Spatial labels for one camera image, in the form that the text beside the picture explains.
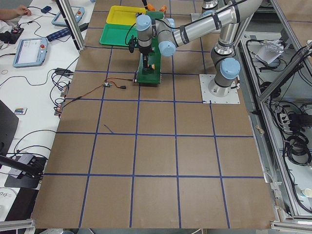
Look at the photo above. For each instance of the aluminium frame post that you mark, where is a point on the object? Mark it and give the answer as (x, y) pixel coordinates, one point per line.
(68, 16)

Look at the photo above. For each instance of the green conveyor belt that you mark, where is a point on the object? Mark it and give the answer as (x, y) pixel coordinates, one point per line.
(149, 71)

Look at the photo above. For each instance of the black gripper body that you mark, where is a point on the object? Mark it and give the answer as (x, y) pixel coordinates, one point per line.
(145, 49)

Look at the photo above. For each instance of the green plastic tray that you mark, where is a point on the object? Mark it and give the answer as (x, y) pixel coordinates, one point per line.
(117, 34)

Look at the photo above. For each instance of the black power adapter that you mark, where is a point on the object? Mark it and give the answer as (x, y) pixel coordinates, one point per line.
(65, 72)

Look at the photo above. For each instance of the plain orange cylinder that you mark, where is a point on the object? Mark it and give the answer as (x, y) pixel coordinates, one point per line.
(163, 8)

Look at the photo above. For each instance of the yellow plastic tray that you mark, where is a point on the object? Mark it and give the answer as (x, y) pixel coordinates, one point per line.
(124, 15)

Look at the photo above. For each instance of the near blue teach pendant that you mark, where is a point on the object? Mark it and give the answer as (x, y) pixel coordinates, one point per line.
(30, 52)

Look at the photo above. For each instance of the folded blue plaid umbrella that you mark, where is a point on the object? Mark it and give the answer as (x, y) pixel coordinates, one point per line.
(58, 34)

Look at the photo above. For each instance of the orange cylinder marked 4680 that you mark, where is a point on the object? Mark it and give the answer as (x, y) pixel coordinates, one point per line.
(150, 7)

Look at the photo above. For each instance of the person's hand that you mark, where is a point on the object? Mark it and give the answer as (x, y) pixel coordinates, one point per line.
(23, 11)

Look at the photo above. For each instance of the crumpled white paper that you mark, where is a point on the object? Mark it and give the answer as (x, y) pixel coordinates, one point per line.
(270, 51)

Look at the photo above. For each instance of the small controller circuit board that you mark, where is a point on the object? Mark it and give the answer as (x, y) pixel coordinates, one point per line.
(107, 84)

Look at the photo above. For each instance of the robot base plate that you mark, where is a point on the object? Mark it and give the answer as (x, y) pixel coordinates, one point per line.
(213, 94)

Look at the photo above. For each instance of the black monitor stand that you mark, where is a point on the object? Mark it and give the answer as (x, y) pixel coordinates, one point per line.
(26, 168)

